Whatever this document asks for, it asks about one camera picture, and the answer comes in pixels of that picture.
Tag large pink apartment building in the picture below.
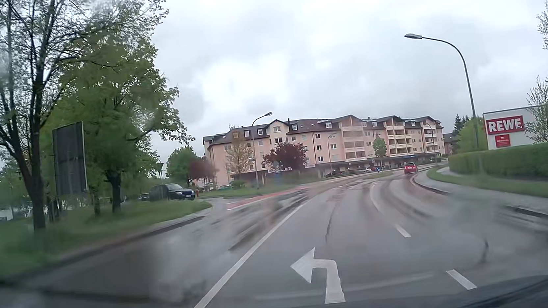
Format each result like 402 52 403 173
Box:
200 105 448 189

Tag wet grey asphalt road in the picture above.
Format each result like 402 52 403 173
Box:
0 154 548 308

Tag row of parked cars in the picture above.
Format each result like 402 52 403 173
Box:
324 164 385 178

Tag white billboard with red sign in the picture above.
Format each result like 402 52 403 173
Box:
482 104 548 151

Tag thin bare tree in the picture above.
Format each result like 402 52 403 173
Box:
520 68 548 145

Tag dark parked car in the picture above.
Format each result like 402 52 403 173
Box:
148 181 196 204

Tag grass verge with trees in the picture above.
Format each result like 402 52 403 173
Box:
0 194 218 284

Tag small green tree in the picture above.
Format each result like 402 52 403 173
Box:
372 135 390 169

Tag dark red-leaved tree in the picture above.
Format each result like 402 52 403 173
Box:
187 156 218 186
261 140 310 175

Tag green leafy tree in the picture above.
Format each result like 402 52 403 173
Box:
30 13 199 220

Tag yellow-green bushy tree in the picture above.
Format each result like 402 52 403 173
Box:
454 116 488 154

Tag brownish budding tree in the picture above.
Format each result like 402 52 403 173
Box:
222 126 256 181

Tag tall curved lamp post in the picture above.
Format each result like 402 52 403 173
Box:
404 28 483 157

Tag trimmed green hedge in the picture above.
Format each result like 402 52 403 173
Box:
447 140 548 190

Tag large road sign seen from behind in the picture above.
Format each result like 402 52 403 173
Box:
49 120 92 213

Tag grass verge by hedge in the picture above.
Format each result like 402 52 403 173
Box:
426 156 548 219

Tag large bare-branched tree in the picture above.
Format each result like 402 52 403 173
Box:
0 0 127 234

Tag grey pavement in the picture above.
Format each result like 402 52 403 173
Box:
413 157 548 241

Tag road markings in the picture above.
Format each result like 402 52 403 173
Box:
171 169 479 308

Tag dark conifer trees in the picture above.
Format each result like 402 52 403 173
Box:
450 113 472 139

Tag green round tree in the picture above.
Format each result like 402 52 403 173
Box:
164 145 202 188

